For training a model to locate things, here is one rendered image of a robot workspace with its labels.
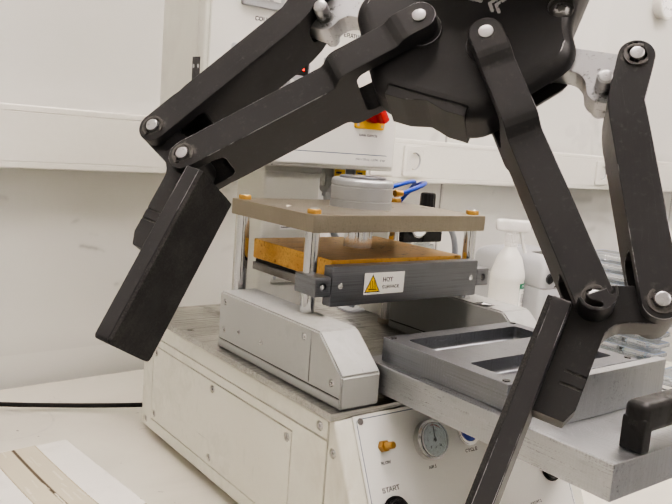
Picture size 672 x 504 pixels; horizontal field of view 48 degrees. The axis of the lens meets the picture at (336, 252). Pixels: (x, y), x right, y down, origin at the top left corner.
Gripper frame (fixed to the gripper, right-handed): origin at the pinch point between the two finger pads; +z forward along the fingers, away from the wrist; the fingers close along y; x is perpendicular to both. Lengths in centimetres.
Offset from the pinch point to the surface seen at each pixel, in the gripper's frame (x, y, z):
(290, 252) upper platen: 57, -28, -18
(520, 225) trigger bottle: 141, -16, -62
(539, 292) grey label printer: 148, -7, -51
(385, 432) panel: 52, -8, -3
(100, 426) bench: 78, -52, 12
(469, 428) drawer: 44.6, 0.7, -5.7
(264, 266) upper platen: 61, -32, -16
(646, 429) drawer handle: 37.9, 13.7, -10.3
